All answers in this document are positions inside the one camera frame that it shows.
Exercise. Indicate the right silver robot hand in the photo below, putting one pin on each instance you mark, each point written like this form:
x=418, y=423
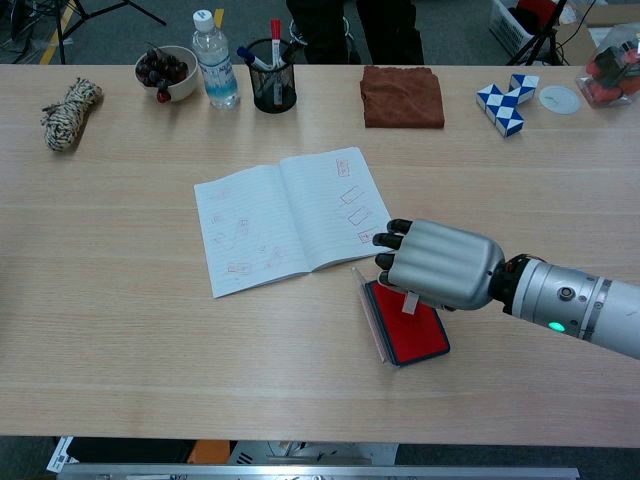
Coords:
x=445, y=262

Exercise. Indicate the red and white stamp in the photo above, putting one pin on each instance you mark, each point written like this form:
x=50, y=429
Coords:
x=410, y=302

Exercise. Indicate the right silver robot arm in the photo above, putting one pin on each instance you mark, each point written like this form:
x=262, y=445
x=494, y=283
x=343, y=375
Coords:
x=590, y=305

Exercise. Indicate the open lined notebook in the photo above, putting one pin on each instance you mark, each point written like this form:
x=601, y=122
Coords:
x=250, y=225

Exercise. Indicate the red ink pad case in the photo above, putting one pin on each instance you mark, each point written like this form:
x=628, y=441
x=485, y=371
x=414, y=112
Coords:
x=417, y=337

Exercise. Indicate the blue white snake puzzle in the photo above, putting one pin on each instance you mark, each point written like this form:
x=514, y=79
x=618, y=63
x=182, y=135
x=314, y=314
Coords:
x=505, y=107

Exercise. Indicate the folded brown cloth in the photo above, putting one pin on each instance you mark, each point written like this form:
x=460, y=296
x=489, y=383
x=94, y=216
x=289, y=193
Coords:
x=402, y=97

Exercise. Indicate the round clear plastic lid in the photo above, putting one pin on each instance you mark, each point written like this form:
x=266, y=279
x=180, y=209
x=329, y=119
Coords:
x=560, y=100

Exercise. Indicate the white equipment panel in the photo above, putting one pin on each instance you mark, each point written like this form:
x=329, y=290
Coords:
x=350, y=452

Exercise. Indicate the person in black clothes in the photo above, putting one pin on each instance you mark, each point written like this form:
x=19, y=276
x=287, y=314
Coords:
x=390, y=30

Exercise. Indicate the black mesh pen holder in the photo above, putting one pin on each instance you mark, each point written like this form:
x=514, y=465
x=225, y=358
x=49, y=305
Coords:
x=275, y=90

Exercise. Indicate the white plastic basket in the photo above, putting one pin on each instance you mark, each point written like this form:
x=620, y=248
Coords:
x=510, y=27

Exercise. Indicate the black tripod stand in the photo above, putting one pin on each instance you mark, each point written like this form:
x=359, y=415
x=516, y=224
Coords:
x=542, y=37
x=62, y=30

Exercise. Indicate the clear box with red items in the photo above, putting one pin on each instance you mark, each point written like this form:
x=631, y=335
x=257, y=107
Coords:
x=607, y=75

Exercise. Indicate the cardboard box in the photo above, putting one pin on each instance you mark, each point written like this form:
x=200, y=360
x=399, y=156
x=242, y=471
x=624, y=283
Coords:
x=580, y=45

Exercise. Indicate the blue capped marker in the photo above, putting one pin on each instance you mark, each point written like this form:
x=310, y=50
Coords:
x=252, y=59

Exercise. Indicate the red capped marker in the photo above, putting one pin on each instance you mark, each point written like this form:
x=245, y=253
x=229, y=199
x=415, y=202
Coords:
x=276, y=37

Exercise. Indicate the clear water bottle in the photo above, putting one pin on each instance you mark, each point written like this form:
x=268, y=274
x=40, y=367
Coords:
x=217, y=70

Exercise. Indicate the orange object under table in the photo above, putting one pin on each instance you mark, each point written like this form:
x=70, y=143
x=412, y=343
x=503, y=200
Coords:
x=210, y=452

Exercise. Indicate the white bowl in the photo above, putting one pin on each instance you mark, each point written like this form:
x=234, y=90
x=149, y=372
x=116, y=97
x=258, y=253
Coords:
x=182, y=85

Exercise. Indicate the dark red cherries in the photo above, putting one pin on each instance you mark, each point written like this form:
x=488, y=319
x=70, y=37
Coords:
x=160, y=67

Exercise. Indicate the white paper label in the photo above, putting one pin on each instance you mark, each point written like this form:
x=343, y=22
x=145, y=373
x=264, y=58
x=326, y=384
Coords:
x=60, y=455

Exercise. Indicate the silver metal rail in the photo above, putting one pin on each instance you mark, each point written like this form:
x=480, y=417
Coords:
x=320, y=472

